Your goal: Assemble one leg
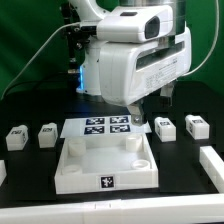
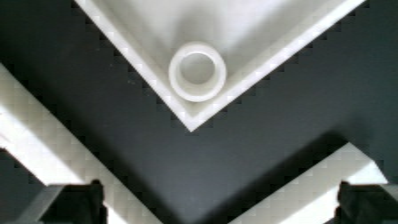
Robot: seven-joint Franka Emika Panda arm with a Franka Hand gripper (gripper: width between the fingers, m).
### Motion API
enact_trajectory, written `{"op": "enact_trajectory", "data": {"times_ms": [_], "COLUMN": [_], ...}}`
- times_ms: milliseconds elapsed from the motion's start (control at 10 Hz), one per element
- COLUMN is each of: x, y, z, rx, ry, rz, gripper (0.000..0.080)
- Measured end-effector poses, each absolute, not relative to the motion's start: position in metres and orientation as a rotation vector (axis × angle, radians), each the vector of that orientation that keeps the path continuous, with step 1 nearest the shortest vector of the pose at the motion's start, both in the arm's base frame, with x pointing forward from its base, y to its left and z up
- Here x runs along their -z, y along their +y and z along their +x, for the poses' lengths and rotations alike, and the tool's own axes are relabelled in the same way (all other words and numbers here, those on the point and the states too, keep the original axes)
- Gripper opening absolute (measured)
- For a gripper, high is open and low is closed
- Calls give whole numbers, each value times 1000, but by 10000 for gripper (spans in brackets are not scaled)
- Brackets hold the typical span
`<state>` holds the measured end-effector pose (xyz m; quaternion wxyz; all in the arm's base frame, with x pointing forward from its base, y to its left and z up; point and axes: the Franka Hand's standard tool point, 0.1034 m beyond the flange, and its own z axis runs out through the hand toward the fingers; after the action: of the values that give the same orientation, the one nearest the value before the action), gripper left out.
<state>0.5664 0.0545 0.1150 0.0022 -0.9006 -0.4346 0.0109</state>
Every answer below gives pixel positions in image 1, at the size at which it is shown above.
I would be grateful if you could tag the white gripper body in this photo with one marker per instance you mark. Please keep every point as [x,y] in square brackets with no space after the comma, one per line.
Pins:
[129,72]

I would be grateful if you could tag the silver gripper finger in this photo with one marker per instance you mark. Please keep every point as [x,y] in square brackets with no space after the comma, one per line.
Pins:
[137,114]
[167,90]

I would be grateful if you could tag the white square tabletop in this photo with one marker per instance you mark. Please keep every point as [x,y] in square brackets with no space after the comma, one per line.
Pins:
[106,163]

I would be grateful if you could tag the white fiducial marker sheet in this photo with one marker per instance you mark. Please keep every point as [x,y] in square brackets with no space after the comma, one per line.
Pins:
[101,126]

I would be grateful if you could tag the white right obstacle bar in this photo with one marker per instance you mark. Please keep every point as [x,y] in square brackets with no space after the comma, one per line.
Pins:
[213,166]

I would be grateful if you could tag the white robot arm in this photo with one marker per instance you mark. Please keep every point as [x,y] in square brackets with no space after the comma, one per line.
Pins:
[90,14]

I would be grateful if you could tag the white obstacle bar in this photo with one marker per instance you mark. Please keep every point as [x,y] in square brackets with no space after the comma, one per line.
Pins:
[213,166]
[3,172]
[196,209]

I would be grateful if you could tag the white front obstacle bar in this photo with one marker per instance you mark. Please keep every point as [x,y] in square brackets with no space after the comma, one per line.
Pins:
[196,209]

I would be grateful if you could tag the white left obstacle bar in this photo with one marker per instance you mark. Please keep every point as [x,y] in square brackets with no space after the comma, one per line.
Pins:
[3,172]

